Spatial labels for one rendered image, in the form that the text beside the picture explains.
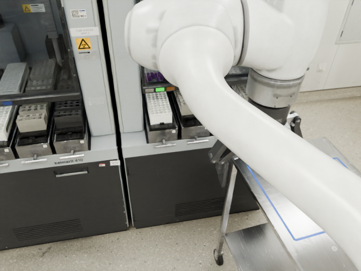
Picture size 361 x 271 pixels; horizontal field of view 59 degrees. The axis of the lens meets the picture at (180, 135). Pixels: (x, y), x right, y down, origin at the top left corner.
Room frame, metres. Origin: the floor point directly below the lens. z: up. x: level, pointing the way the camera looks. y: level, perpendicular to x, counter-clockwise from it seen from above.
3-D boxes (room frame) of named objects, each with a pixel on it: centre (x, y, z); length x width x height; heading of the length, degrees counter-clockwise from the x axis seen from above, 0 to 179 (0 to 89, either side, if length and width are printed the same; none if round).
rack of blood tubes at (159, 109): (1.29, 0.12, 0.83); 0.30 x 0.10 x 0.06; 12
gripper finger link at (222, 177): (0.47, -0.09, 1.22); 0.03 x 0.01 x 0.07; 12
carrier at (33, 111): (1.14, 0.65, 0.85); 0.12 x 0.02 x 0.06; 102
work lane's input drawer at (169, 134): (1.42, 0.15, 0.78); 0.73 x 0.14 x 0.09; 12
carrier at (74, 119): (1.10, 0.49, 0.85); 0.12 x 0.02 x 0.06; 102
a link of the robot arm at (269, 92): (0.48, -0.16, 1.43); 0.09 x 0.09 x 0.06
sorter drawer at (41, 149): (1.30, 0.69, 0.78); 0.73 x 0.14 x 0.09; 12
